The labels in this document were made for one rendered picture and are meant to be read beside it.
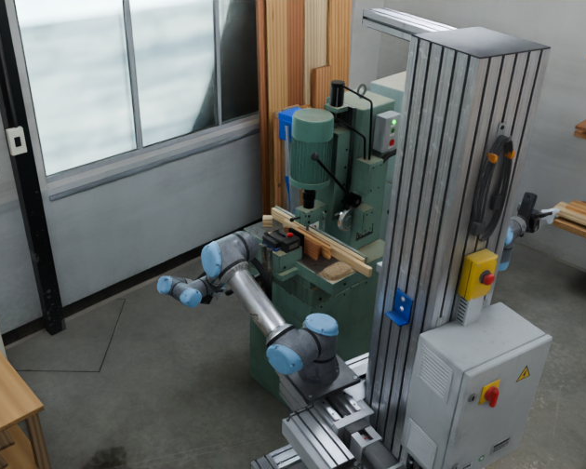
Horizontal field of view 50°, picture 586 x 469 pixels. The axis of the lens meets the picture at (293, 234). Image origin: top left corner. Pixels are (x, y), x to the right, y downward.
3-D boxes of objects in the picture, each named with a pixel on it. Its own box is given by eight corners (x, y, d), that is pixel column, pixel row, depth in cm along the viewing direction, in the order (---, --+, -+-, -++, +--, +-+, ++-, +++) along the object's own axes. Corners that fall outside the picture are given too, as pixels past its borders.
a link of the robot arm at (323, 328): (343, 350, 224) (346, 319, 217) (317, 368, 216) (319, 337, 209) (319, 333, 231) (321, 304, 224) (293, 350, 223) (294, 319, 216)
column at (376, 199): (316, 235, 315) (325, 96, 279) (347, 222, 329) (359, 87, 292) (349, 254, 301) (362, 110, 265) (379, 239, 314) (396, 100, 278)
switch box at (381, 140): (372, 149, 280) (376, 114, 272) (386, 143, 286) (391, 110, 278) (382, 153, 276) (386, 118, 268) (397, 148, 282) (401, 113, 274)
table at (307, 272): (227, 245, 297) (226, 234, 294) (275, 225, 315) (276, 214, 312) (315, 305, 259) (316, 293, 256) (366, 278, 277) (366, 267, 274)
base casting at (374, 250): (248, 265, 307) (248, 249, 302) (332, 228, 340) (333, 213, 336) (312, 308, 278) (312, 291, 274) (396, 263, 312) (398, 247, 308)
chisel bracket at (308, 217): (294, 223, 288) (295, 207, 283) (316, 215, 296) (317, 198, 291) (305, 230, 283) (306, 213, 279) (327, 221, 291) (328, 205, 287)
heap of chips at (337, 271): (317, 274, 268) (318, 266, 267) (340, 262, 277) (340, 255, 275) (332, 283, 263) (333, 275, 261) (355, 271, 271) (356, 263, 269)
